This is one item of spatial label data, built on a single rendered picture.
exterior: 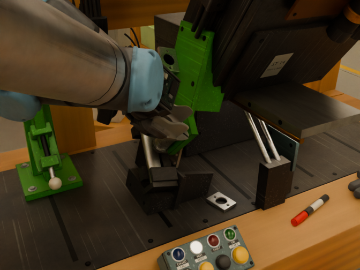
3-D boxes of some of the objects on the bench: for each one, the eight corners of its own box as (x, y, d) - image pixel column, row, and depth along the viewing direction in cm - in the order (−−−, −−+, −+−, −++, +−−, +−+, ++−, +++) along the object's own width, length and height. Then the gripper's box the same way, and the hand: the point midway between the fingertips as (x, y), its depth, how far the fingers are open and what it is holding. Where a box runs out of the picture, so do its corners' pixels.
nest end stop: (167, 193, 87) (178, 185, 83) (143, 194, 84) (153, 187, 80) (166, 188, 87) (177, 180, 83) (142, 189, 84) (152, 181, 80)
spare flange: (236, 205, 86) (236, 202, 86) (224, 213, 84) (224, 210, 83) (218, 194, 90) (218, 191, 89) (205, 201, 87) (205, 198, 87)
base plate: (415, 155, 109) (417, 148, 108) (-14, 318, 63) (-17, 309, 62) (306, 102, 142) (307, 97, 141) (-28, 185, 96) (-30, 178, 95)
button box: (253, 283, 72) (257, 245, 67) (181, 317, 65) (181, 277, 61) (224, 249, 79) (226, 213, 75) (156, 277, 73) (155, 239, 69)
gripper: (115, 74, 55) (209, 150, 67) (134, 31, 60) (218, 109, 71) (82, 93, 61) (173, 160, 72) (100, 52, 66) (184, 121, 77)
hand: (180, 135), depth 73 cm, fingers closed
